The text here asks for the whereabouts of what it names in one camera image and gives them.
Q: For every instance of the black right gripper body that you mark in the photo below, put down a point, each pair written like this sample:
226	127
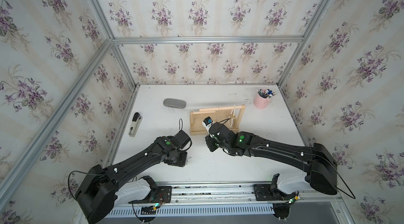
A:
211	144

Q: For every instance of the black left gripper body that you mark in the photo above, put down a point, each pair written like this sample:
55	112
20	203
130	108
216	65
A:
180	160

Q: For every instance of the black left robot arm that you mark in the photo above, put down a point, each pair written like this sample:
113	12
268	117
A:
104	188

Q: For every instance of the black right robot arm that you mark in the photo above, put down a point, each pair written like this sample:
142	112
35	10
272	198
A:
318	165

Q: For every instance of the wooden jewelry display stand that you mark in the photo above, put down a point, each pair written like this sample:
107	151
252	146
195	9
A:
230	116

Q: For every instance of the white black stapler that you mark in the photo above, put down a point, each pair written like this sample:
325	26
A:
135	124

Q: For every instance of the grey fabric glasses case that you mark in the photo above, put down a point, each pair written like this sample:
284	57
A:
174	103

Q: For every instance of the pink pen cup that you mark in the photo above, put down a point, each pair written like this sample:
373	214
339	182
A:
260	102

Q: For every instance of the pens in cup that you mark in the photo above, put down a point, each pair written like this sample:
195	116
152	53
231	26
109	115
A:
266	93

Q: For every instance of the aluminium mounting rail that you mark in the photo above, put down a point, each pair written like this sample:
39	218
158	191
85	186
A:
205	193

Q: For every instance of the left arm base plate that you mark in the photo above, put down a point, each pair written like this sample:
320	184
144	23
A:
161	195

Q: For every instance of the white vented cable duct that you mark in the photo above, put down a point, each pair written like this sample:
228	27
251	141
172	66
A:
192	210

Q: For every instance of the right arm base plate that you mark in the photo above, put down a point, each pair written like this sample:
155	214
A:
269	192

